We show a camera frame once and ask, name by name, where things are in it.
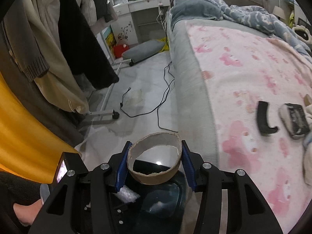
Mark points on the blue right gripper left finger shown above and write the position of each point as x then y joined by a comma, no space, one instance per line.
122,169

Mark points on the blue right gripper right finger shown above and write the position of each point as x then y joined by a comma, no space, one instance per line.
188,166

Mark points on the brown cardboard tape roll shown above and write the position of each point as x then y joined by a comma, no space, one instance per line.
160,148

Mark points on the black trash bin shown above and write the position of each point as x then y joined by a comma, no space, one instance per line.
141,208

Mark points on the person's hand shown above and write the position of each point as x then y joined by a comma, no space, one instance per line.
27,214

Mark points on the grey bed with headboard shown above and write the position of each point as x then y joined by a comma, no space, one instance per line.
195,117

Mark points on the black curved plastic piece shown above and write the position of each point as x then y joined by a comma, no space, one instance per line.
262,119

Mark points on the pink cartoon print blanket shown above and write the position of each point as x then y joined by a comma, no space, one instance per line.
239,69

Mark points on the beige hanging coat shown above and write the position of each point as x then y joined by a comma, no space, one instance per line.
58,85

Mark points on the black packet on bed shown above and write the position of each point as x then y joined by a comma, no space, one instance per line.
294,119

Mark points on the black hanging coat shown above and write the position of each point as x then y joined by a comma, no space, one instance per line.
79,45

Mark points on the white clothes rack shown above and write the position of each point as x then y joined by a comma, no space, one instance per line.
98,99

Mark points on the grey floor cushion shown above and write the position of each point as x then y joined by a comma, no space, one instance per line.
143,51

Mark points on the red box on floor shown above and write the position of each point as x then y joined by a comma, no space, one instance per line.
119,49

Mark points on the grey blue pillow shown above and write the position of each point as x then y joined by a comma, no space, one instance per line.
194,9

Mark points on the blue cloud pattern duvet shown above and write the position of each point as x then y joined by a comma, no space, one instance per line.
258,18

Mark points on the white dressing table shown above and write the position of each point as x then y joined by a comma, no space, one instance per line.
139,20

